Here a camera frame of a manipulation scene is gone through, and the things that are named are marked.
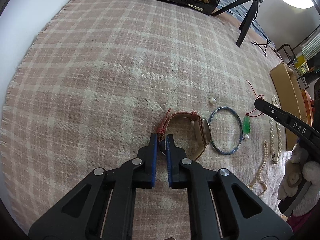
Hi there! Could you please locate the blue bangle bracelet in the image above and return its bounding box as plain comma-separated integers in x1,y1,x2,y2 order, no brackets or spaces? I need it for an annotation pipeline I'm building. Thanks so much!
208,106,244,155

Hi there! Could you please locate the right hand white glove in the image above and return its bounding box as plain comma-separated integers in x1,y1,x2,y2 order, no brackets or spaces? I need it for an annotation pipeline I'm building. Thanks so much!
277,144,319,217

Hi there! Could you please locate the twisted multi-strand pearl necklace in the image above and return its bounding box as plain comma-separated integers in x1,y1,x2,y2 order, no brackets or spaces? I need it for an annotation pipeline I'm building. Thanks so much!
268,94,284,165

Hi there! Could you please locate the brown cardboard box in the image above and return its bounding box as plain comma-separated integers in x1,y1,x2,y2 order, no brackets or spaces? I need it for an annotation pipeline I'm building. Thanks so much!
268,61,308,152

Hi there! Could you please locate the black tripod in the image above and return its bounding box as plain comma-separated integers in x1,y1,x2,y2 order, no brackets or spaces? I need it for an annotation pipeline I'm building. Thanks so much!
212,0,263,47

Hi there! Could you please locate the green jade pendant red cord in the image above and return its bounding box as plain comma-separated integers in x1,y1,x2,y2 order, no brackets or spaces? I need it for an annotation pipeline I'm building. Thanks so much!
241,79,266,134

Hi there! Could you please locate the black clothes rack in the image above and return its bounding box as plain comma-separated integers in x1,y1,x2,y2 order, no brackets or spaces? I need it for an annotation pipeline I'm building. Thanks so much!
276,25,319,89

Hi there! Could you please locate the black power cable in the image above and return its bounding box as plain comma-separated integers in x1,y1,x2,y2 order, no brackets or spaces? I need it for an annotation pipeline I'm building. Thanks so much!
251,17,276,57

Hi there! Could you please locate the orange floral cloth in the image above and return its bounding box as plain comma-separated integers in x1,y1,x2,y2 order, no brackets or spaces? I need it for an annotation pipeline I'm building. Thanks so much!
301,89,313,126

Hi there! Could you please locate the thin pearl strand necklace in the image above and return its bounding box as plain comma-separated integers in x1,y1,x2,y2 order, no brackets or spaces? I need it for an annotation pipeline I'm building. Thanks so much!
248,139,269,197

